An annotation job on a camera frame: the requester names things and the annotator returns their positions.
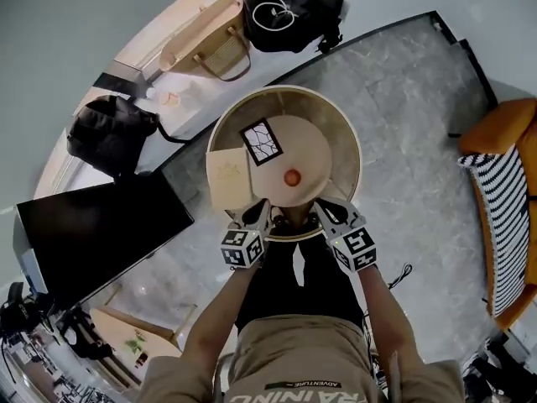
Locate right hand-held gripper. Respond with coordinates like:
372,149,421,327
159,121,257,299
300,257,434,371
315,196,378,274

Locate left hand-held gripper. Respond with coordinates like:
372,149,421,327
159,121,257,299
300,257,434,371
220,199,273,271

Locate black white patterned frame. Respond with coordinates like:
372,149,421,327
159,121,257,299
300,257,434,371
239,117,284,168

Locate person's left forearm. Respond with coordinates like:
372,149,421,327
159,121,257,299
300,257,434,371
180,262,263,377

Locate person's right forearm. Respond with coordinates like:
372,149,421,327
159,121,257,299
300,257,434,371
356,264,425,369

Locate round wooden table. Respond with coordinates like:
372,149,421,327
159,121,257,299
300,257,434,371
205,85,363,243

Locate person's black trousers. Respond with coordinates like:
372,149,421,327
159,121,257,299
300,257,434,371
233,224,365,333

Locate person's beige shirt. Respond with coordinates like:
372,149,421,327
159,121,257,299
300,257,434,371
133,315,467,403

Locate light wooden side table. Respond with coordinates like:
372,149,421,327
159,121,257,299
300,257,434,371
90,304,198,392

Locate black white striped blanket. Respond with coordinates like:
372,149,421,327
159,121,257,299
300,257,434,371
456,144,533,319

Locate black backpack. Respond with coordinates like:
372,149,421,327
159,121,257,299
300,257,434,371
65,93,189,181

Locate small flower sprig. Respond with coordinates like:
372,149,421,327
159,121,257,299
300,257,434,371
124,328,147,355

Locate beige tote bag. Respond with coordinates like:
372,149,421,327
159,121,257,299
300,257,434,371
159,0,253,83

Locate orange sofa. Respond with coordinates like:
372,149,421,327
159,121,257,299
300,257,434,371
456,97,537,332

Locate black coat rack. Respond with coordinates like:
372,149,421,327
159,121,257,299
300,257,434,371
0,282,115,359

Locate wide grey roller blind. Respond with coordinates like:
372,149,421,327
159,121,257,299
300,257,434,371
0,0,244,209

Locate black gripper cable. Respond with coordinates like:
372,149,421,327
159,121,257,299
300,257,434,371
386,262,414,290

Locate grey shoulder strap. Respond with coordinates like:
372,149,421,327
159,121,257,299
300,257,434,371
384,349,404,403

